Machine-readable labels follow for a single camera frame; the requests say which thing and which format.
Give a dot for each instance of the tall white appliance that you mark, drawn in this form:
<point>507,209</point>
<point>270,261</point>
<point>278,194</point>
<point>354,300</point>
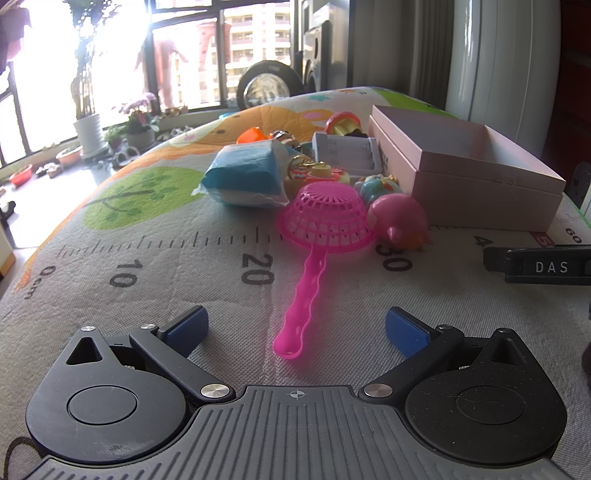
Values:
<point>503,69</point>

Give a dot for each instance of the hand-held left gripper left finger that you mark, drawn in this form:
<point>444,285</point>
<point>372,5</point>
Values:
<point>187,327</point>

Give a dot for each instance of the round washing machine door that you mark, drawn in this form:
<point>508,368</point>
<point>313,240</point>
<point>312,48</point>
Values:
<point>268,85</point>

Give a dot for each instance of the light blue animal figurine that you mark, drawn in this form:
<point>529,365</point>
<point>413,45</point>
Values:
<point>376,187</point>

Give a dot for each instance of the grey flower pot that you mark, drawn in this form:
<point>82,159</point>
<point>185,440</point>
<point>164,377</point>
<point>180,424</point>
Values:
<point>140,138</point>

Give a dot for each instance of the tall white plant pot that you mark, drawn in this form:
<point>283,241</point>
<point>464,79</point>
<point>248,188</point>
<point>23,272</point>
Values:
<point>88,134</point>

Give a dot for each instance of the pink bird toy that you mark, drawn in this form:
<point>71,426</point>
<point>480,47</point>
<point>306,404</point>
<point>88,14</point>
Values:
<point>397,214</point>

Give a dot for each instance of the blue plastic basin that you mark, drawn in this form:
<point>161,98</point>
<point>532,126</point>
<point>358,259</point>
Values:
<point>228,115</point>

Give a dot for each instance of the pink hanging garment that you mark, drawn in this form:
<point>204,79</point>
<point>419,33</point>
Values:
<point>166,69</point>

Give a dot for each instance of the white plastic case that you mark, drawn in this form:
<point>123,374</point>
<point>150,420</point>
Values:
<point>346,152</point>

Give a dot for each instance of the purple hanging cloth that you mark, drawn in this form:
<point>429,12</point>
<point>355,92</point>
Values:
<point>14,27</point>

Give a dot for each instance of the grey slipper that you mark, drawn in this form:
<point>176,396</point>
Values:
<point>118,160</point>
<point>131,153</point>

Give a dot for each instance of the small light shoe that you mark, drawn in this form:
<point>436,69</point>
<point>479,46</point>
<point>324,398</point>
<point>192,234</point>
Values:
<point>54,169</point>
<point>41,171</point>

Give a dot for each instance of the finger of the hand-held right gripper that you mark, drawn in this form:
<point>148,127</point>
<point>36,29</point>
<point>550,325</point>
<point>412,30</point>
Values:
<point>501,261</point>

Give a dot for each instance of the pink flowering plant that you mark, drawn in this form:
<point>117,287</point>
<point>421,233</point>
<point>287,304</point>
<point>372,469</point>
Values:
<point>136,108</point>

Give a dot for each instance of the brown curtain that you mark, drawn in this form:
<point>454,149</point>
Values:
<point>401,46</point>

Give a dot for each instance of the blue cotton pad packet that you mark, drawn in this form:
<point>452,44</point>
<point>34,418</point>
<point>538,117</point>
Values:
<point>244,170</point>

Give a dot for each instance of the tall green plant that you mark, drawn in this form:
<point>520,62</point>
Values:
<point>83,60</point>

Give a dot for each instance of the red plastic basin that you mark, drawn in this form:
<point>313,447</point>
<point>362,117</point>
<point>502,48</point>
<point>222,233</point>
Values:
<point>21,175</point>

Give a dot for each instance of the orange plastic cup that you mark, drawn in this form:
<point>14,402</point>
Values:
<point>251,136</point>

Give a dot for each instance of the pink cardboard box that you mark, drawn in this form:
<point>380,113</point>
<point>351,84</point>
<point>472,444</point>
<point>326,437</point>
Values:
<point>485,203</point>

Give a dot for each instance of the pink plastic strainer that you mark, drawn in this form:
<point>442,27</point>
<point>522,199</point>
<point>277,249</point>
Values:
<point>323,217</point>

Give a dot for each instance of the washing machine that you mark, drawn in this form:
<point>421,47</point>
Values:
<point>328,55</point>

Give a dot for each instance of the small green potted plant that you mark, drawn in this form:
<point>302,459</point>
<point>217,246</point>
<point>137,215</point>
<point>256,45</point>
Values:
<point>113,136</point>

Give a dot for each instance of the printed play mat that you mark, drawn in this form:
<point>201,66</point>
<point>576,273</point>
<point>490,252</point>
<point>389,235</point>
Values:
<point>138,240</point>

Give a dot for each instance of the red yellow toy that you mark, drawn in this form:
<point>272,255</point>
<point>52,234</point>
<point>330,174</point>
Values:
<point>344,122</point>

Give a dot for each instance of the black window frame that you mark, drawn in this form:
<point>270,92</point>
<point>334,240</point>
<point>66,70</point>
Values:
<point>148,55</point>

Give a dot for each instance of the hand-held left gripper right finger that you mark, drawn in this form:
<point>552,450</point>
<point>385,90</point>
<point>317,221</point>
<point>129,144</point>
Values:
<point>406,330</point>

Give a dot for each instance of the shallow beige plant pot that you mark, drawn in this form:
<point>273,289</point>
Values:
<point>69,156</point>

